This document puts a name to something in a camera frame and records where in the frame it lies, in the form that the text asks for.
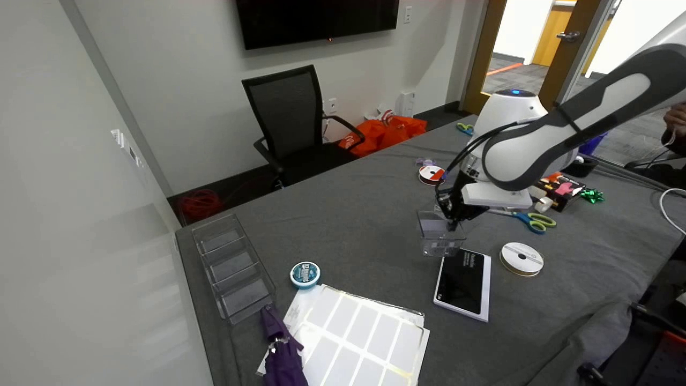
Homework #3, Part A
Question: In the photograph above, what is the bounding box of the red object on floor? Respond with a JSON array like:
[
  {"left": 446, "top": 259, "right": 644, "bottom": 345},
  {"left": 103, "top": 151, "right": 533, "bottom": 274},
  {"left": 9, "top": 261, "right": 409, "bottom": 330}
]
[{"left": 175, "top": 186, "right": 224, "bottom": 225}]

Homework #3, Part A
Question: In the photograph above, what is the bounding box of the black wall television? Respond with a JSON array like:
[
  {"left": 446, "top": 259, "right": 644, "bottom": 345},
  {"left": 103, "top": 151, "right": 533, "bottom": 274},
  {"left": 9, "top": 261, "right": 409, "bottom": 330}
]
[{"left": 234, "top": 0, "right": 401, "bottom": 53}]

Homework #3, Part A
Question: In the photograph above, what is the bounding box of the purple ribbon bundle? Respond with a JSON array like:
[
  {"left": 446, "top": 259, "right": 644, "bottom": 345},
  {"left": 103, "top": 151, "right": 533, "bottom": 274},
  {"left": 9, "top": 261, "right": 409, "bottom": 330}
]
[{"left": 254, "top": 305, "right": 311, "bottom": 386}]

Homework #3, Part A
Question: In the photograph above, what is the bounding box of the black box of craft items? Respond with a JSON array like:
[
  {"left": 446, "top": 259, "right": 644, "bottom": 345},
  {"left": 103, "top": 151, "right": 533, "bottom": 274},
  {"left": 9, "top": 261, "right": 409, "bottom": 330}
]
[{"left": 529, "top": 170, "right": 584, "bottom": 215}]

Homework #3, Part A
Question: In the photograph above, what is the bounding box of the black label maker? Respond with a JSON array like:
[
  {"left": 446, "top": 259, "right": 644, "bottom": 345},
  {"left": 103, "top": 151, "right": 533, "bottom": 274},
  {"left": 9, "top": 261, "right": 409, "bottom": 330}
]
[{"left": 562, "top": 151, "right": 600, "bottom": 180}]

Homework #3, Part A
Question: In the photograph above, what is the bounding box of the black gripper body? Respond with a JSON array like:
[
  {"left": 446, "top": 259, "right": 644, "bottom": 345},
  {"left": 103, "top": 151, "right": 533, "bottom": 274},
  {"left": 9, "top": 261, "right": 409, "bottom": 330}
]
[{"left": 434, "top": 170, "right": 495, "bottom": 225}]

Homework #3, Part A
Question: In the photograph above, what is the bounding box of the clear compartment organizer tray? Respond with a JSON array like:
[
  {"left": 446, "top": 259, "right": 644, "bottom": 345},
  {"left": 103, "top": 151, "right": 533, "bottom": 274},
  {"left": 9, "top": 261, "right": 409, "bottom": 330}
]
[{"left": 191, "top": 217, "right": 277, "bottom": 325}]

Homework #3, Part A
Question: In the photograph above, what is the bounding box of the black tablet with white rim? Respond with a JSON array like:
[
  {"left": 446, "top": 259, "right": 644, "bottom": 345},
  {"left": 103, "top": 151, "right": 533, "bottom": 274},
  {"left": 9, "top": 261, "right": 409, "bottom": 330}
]
[{"left": 431, "top": 249, "right": 495, "bottom": 323}]

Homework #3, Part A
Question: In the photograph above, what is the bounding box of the orange bag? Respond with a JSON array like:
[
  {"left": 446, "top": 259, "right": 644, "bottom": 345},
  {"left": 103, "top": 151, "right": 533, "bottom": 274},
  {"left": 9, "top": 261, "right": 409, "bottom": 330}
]
[{"left": 336, "top": 114, "right": 431, "bottom": 161}]

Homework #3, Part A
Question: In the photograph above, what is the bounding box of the bystander hand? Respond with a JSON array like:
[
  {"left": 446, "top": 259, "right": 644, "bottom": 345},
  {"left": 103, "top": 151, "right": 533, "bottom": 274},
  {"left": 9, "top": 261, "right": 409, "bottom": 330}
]
[{"left": 660, "top": 101, "right": 686, "bottom": 145}]

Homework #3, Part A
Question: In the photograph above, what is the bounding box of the wooden door frame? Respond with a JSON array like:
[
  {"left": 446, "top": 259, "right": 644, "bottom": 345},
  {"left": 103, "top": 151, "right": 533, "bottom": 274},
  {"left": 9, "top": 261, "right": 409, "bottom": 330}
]
[{"left": 458, "top": 0, "right": 611, "bottom": 117}]

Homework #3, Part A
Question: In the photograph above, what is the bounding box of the green gift bow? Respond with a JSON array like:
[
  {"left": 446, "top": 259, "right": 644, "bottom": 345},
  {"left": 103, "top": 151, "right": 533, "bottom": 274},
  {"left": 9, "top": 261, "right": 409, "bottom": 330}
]
[{"left": 576, "top": 185, "right": 606, "bottom": 206}]

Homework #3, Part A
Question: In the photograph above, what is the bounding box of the white cable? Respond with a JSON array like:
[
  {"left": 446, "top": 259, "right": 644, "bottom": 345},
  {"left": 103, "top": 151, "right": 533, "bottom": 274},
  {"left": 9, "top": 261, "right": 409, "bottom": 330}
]
[{"left": 655, "top": 185, "right": 686, "bottom": 238}]

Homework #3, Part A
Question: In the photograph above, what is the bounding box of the white ribbon spool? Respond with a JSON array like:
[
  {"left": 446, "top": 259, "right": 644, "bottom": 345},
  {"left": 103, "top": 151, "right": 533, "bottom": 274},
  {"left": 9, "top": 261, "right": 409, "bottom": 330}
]
[{"left": 498, "top": 240, "right": 546, "bottom": 281}]

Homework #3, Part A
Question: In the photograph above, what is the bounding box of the white wall thermostat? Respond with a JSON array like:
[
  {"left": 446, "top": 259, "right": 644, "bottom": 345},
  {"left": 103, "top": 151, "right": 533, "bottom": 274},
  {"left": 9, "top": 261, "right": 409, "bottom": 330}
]
[{"left": 108, "top": 124, "right": 144, "bottom": 167}]

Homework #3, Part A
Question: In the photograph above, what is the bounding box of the clear plastic tray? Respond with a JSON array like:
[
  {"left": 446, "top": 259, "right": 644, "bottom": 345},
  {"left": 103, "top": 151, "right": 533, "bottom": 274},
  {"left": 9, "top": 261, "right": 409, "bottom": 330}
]
[
  {"left": 425, "top": 230, "right": 469, "bottom": 259},
  {"left": 416, "top": 208, "right": 449, "bottom": 242}
]

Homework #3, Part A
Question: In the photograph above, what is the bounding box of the grey table cloth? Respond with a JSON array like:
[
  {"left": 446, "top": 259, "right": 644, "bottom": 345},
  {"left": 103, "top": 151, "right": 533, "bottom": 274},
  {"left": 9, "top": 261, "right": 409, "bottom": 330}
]
[{"left": 174, "top": 116, "right": 686, "bottom": 386}]

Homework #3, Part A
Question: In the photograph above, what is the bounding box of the white wall socket plate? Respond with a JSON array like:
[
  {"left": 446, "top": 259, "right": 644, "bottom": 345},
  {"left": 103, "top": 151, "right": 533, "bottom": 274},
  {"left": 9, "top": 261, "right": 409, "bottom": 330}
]
[{"left": 397, "top": 88, "right": 419, "bottom": 117}]

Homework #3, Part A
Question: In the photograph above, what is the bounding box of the black mesh office chair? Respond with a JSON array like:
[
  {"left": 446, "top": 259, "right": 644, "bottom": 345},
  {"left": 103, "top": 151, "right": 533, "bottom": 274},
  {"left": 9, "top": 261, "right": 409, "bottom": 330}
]
[{"left": 239, "top": 61, "right": 368, "bottom": 189}]

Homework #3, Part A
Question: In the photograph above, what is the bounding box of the teal tape roll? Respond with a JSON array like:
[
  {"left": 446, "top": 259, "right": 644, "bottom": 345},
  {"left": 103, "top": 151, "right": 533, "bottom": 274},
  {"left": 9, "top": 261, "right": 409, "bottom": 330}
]
[{"left": 287, "top": 259, "right": 323, "bottom": 291}]

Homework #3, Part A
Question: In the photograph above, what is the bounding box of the white and red ribbon roll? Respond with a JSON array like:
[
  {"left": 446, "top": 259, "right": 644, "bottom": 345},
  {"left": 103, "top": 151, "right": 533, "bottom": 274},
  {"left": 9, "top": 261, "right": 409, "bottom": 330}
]
[{"left": 416, "top": 161, "right": 449, "bottom": 186}]

